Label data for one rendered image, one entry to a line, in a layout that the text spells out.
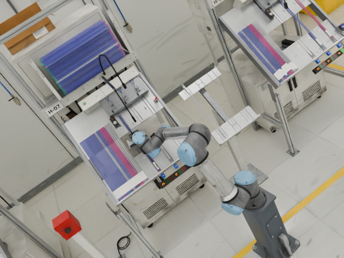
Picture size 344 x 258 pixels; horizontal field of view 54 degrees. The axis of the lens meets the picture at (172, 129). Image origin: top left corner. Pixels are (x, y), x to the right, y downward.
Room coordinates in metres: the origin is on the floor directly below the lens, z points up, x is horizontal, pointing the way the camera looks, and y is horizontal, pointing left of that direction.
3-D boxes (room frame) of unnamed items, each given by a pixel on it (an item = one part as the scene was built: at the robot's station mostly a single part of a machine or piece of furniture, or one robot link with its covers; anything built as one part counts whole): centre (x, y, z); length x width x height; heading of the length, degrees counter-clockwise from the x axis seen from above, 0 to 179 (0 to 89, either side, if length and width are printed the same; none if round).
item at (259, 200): (1.33, -0.22, 0.60); 0.15 x 0.15 x 0.10
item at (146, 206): (2.42, 0.36, 0.31); 0.70 x 0.65 x 0.62; 100
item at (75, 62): (2.31, 0.28, 1.52); 0.51 x 0.13 x 0.27; 100
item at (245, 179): (1.33, -0.21, 0.72); 0.13 x 0.12 x 0.14; 124
